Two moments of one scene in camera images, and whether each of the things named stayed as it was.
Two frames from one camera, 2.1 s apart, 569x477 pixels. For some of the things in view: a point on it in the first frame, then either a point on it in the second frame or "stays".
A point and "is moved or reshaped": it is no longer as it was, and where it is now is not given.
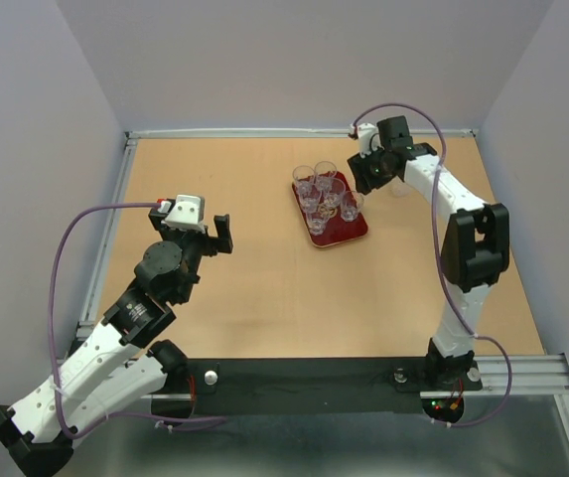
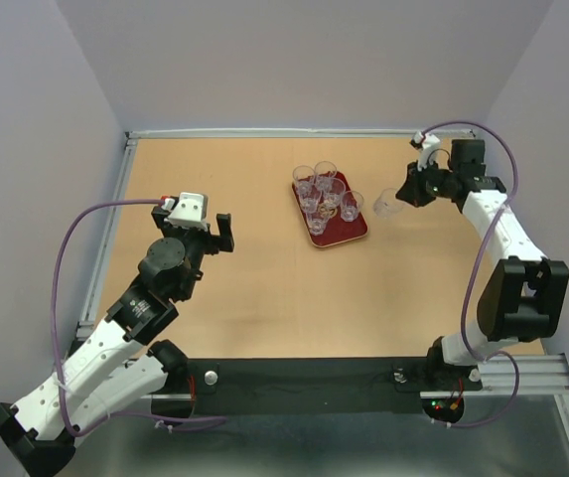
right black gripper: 358,168 -> 410,190
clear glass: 351,204 stays
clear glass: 398,189 is moved or reshaped
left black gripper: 213,244 stays
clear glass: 324,172 stays
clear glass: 310,197 stays
